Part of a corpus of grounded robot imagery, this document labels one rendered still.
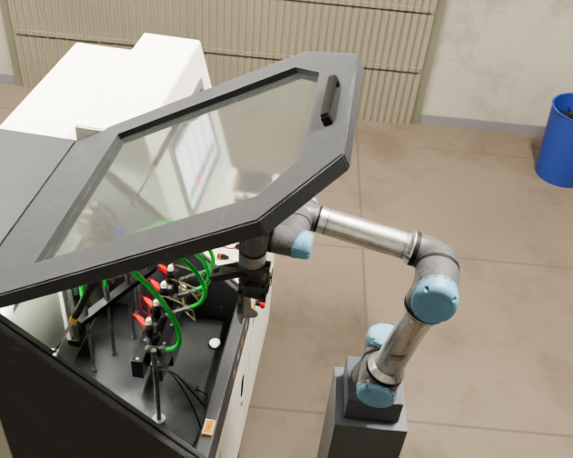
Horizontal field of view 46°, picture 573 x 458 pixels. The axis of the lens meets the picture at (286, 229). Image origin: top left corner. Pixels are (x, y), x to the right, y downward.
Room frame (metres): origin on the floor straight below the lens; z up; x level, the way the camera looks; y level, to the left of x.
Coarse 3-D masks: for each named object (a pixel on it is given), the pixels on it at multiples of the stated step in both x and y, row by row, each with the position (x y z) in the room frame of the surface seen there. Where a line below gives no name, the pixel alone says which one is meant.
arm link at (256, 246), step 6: (246, 240) 1.31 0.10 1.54; (252, 240) 1.31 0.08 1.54; (258, 240) 1.31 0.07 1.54; (264, 240) 1.31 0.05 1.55; (240, 246) 1.32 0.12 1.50; (246, 246) 1.31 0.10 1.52; (252, 246) 1.31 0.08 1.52; (258, 246) 1.30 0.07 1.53; (264, 246) 1.30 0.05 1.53; (240, 252) 1.32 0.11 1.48; (246, 252) 1.31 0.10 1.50; (252, 252) 1.31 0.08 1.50; (258, 252) 1.31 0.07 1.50; (264, 252) 1.32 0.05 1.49; (252, 258) 1.31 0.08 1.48; (258, 258) 1.31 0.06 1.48
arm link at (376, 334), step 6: (378, 324) 1.45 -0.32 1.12; (384, 324) 1.45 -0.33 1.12; (390, 324) 1.46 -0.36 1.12; (372, 330) 1.42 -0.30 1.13; (378, 330) 1.42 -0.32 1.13; (384, 330) 1.43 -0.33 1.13; (390, 330) 1.43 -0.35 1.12; (366, 336) 1.41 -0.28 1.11; (372, 336) 1.39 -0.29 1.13; (378, 336) 1.39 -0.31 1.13; (384, 336) 1.40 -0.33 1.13; (366, 342) 1.40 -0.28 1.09; (372, 342) 1.38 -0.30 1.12; (378, 342) 1.37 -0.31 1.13; (384, 342) 1.37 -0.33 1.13; (366, 348) 1.38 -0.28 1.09; (372, 348) 1.36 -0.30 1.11; (378, 348) 1.36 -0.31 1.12; (366, 354) 1.35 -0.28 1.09
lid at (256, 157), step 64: (320, 64) 1.58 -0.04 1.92; (128, 128) 1.67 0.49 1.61; (192, 128) 1.54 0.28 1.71; (256, 128) 1.39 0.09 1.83; (320, 128) 1.24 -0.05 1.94; (64, 192) 1.41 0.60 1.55; (128, 192) 1.31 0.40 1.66; (192, 192) 1.20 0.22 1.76; (256, 192) 1.10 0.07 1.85; (0, 256) 1.19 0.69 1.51; (64, 256) 1.08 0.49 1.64; (128, 256) 1.00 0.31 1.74
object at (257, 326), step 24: (144, 48) 2.31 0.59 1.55; (168, 48) 2.33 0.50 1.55; (192, 48) 2.35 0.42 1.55; (120, 72) 2.11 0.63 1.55; (144, 72) 2.13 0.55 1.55; (168, 72) 2.14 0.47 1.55; (192, 72) 2.25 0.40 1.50; (96, 96) 1.93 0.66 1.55; (120, 96) 1.94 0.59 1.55; (144, 96) 1.96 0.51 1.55; (168, 96) 1.99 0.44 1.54; (96, 120) 1.79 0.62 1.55; (120, 120) 1.80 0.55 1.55; (264, 312) 2.13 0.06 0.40; (264, 336) 2.24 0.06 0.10
